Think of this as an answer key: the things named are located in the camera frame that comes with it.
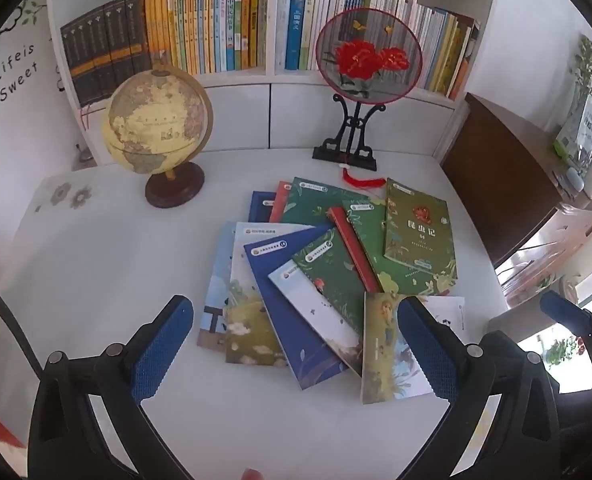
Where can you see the row of dark grey hardcovers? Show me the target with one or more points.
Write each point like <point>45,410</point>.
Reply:
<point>100,50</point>

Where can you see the white bookshelf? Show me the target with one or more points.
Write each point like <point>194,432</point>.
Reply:
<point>235,110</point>

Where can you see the row of white blue paperbacks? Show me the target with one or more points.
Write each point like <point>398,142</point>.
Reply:
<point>301,25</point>

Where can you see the grey flower decal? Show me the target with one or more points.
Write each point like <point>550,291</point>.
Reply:
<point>60,193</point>
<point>81,197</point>

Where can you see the tree wall decal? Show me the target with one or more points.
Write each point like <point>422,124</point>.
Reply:
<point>30,10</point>

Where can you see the brown wooden panel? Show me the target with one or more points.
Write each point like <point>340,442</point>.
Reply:
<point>496,170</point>

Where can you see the person's left hand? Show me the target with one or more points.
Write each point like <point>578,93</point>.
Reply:
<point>253,475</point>

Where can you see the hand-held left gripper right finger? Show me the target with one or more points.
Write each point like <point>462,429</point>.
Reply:
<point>428,355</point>

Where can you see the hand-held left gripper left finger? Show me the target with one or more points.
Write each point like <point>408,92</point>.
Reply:
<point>163,350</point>

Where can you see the row of orange yellow paperbacks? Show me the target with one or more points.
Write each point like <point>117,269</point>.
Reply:
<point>200,30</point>

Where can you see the antique style desk globe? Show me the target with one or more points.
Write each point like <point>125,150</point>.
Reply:
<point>150,120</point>

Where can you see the red flowering plant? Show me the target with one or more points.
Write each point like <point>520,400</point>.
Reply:
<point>566,352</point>

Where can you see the light wooden cabinet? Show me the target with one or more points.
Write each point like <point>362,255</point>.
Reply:
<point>566,240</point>

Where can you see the round embroidered flower fan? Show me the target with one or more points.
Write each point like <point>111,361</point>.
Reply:
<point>371,55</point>

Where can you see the red tassel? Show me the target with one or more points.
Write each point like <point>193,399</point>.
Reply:
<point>363,180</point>

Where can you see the pile of picture books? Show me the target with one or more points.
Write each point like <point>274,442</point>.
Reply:
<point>326,280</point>

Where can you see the small dark round container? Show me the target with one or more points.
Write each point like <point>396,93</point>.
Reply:
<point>83,156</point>

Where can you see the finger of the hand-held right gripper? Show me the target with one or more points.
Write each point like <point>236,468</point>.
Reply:
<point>563,310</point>

